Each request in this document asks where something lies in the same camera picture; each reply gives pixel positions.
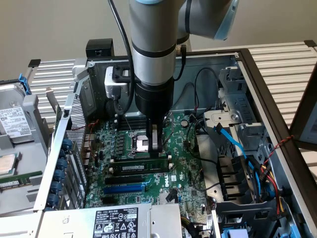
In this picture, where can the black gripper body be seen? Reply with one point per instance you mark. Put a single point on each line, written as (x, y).
(153, 99)

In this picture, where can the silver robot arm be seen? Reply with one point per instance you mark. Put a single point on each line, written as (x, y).
(151, 37)

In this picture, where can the black RAM slot white latch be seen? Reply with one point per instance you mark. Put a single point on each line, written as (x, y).
(170, 165)
(170, 157)

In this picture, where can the CPU socket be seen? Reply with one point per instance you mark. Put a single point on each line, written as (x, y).
(138, 143)

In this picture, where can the thin metal locking lever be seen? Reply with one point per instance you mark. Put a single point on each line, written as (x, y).
(136, 150)
(128, 124)

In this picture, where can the metal socket cover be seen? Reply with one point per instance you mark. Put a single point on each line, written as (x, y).
(170, 117)

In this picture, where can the round coin cell battery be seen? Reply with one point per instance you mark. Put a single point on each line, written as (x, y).
(184, 122)

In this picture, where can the green motherboard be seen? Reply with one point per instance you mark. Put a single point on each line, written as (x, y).
(183, 161)

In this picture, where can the long black expansion slot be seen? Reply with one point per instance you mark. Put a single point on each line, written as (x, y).
(123, 180)

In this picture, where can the open metal PC case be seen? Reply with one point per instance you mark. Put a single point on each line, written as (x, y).
(208, 94)

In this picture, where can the blue expansion slot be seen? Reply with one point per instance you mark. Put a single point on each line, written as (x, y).
(123, 189)

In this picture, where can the large silver port block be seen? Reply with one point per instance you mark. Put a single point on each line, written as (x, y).
(89, 138)
(89, 145)

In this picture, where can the silver chipset heatsink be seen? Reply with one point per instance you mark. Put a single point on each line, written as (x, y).
(162, 198)

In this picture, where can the silver USB port block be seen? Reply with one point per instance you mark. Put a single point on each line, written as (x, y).
(86, 161)
(86, 153)

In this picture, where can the short black expansion slot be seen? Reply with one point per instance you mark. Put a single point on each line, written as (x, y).
(108, 200)

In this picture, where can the black box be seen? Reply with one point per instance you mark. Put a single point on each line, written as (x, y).
(97, 47)

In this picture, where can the blue round slot latch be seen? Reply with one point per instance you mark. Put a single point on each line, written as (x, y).
(60, 175)
(67, 145)
(62, 164)
(53, 199)
(57, 187)

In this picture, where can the silver disk bay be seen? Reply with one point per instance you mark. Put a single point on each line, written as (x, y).
(245, 129)

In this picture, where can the grey parts rack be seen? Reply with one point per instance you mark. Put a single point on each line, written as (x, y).
(37, 148)

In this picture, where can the silver power supply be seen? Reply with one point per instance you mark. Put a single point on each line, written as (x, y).
(74, 223)

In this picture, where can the black table end cap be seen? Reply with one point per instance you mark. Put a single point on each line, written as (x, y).
(310, 43)
(34, 63)

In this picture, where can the blue plastic tab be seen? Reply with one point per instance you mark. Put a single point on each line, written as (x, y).
(235, 234)

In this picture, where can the hard disk with label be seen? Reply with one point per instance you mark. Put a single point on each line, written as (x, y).
(17, 121)

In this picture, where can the silver CPU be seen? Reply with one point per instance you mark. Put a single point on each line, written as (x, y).
(7, 163)

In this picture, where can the dark framed panel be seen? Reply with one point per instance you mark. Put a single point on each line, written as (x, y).
(297, 119)

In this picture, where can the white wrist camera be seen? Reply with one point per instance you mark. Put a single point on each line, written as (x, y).
(111, 86)

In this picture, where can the black plastic fan duct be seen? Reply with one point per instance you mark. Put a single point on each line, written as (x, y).
(227, 163)

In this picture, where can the graphics card with bracket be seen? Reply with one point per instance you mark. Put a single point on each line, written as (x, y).
(58, 115)

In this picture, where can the grey plastic drive frame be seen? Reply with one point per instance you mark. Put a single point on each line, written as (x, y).
(247, 210)

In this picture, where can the blue plastic disk bracket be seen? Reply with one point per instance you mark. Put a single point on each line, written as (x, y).
(24, 84)

